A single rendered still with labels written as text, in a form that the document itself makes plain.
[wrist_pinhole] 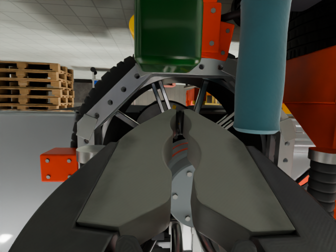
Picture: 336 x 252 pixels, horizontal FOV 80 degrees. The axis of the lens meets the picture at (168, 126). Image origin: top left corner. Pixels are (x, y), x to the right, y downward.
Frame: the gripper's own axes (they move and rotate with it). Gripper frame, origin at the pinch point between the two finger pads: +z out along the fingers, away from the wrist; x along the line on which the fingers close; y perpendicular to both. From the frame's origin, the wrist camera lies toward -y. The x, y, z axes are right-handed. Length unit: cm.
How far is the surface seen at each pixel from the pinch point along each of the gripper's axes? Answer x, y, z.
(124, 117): -14.3, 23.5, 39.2
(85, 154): -11.4, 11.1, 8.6
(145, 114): -14, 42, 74
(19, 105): -308, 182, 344
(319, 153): 20.8, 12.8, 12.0
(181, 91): 38, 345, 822
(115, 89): -13.8, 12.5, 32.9
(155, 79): -5.3, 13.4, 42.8
